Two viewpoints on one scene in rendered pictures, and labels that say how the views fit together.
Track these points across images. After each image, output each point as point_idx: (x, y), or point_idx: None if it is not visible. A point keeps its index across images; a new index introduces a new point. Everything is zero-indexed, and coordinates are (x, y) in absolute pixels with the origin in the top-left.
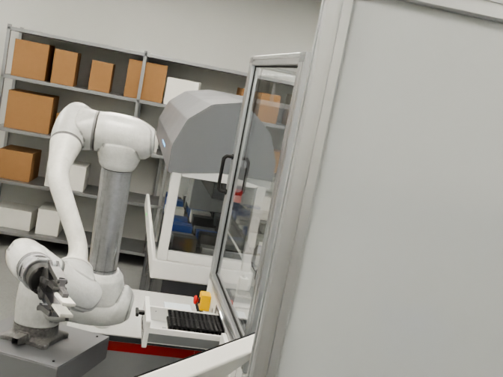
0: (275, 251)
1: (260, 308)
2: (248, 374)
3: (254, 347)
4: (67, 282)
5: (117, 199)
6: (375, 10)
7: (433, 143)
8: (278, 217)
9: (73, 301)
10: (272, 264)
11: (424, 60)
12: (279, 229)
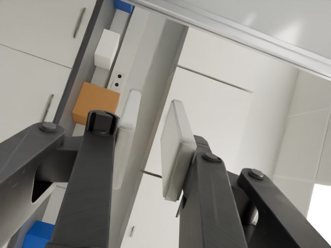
0: (280, 61)
1: (252, 46)
2: (214, 32)
3: (230, 40)
4: (254, 169)
5: None
6: None
7: None
8: (301, 64)
9: (184, 109)
10: (274, 57)
11: None
12: (291, 65)
